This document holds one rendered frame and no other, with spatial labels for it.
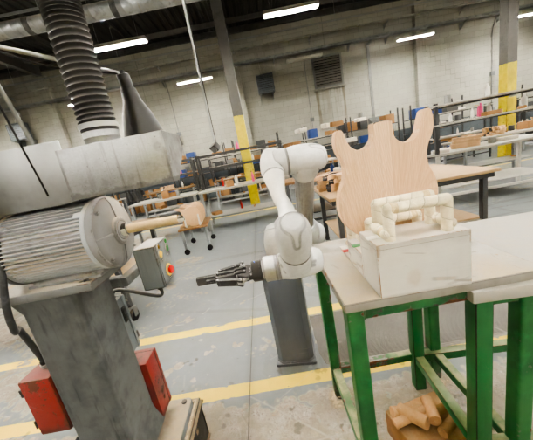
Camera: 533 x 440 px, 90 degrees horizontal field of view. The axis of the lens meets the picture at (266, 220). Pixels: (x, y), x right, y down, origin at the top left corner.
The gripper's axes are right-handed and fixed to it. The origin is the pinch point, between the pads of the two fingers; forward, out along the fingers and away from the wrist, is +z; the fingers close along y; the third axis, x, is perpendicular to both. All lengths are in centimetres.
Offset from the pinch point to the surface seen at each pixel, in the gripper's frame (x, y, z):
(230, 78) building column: 139, 721, 7
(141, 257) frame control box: 1.5, 24.7, 32.5
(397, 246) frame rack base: 9, -15, -60
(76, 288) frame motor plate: 9.3, -5.4, 40.0
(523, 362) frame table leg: -41, -21, -100
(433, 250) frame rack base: 6, -16, -71
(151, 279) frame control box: -9.2, 23.0, 31.3
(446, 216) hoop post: 14, -13, -75
